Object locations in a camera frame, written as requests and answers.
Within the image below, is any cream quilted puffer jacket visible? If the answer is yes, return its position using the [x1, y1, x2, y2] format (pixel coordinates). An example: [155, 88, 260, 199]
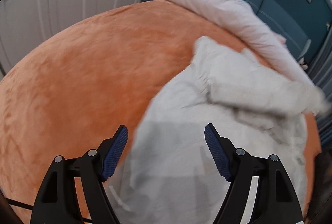
[106, 36, 330, 223]

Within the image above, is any orange velvet bed cover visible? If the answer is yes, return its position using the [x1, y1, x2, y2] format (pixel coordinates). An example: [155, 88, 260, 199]
[0, 0, 322, 224]

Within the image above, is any grey striped curtain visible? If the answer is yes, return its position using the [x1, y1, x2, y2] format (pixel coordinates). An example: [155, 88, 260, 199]
[308, 29, 332, 147]

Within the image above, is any pale pink rolled duvet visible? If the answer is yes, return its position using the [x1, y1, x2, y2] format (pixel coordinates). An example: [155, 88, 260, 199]
[166, 0, 313, 85]

